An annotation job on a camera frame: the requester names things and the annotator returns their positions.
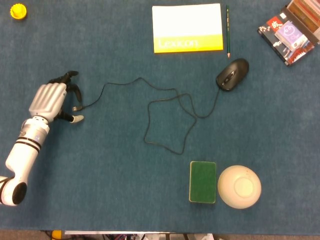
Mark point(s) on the purple card pack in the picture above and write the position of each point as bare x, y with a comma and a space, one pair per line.
290, 33

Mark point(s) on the white yellow Lexicon book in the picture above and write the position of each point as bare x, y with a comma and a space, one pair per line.
187, 25

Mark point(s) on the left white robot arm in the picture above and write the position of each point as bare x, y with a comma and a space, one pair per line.
22, 157

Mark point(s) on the striped open box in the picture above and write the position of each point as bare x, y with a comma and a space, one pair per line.
306, 15

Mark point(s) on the dark patterned card box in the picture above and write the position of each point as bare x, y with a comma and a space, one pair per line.
296, 55

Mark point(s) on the green pencil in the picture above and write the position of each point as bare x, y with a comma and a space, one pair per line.
228, 30

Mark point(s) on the blue felt table mat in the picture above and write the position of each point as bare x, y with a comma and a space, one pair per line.
100, 187

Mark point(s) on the yellow bottle cap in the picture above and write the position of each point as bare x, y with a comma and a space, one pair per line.
18, 11

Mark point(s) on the white frame rail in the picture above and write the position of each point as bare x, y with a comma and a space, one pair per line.
112, 232

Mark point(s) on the cream upturned bowl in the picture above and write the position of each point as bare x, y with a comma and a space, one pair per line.
239, 187

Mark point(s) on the black computer mouse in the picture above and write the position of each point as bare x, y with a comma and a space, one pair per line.
232, 74

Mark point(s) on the green scouring sponge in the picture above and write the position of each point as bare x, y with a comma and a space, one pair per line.
202, 182

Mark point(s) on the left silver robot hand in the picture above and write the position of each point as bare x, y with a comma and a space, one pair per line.
47, 100

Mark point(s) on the yellow plastic piece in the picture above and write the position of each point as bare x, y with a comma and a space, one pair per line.
56, 235

